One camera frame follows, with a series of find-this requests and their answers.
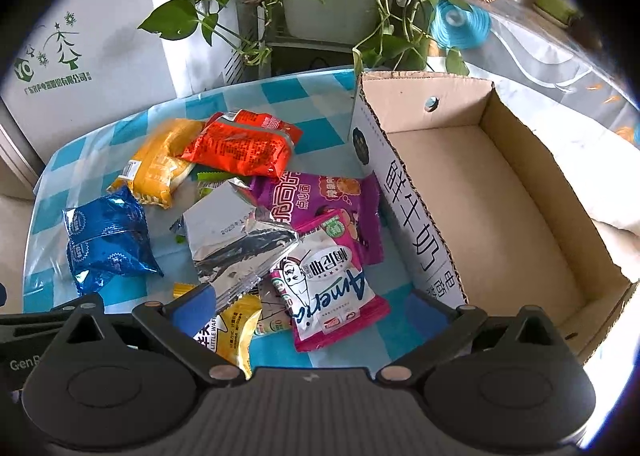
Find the patterned white table cover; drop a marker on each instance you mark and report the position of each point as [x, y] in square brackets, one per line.
[507, 39]

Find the yellow little waffle packet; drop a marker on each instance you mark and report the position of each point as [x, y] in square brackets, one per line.
[227, 333]

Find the green snack packet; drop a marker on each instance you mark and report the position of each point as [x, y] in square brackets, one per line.
[206, 182]

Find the orange yellow snack bag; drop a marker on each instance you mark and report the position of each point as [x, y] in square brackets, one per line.
[156, 170]

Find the light blue white packet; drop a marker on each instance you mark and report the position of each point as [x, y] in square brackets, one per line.
[274, 317]

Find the white plant pot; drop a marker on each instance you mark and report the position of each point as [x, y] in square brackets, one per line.
[331, 21]

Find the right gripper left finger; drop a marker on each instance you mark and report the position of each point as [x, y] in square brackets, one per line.
[153, 317]

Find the silver foil snack bag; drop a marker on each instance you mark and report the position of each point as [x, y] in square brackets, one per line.
[234, 241]

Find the open cardboard milk box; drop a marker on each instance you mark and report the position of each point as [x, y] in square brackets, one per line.
[479, 209]

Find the purple snack packet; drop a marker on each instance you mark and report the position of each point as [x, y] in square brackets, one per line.
[297, 198]

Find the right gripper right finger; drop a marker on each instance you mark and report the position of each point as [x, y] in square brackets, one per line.
[447, 332]

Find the red snack packet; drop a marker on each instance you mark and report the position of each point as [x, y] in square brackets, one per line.
[244, 143]

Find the pink white Amerza packet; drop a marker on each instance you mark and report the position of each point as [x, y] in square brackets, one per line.
[323, 285]

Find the white box with green print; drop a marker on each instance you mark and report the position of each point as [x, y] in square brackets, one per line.
[88, 63]

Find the blue foil snack bag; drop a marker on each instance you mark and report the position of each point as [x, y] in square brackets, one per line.
[108, 237]

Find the blue checkered tablecloth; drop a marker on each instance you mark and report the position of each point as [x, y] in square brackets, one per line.
[318, 103]

